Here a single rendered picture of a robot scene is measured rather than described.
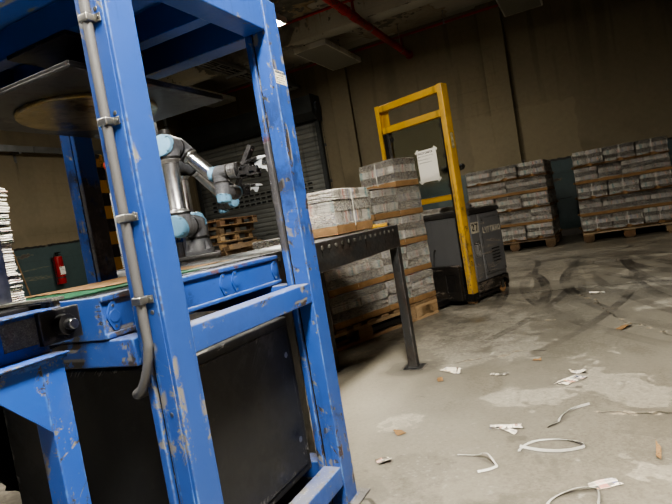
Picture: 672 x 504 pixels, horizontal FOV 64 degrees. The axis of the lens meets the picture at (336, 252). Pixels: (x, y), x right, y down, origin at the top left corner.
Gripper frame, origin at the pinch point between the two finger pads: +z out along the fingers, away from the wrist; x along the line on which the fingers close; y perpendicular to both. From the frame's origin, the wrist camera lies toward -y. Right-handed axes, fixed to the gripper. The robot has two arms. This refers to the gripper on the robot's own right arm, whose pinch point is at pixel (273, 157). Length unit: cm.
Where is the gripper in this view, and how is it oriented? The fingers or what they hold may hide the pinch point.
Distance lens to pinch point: 272.2
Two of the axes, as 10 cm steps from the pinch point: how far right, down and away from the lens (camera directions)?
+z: 9.6, -1.5, -2.5
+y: 1.3, 9.9, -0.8
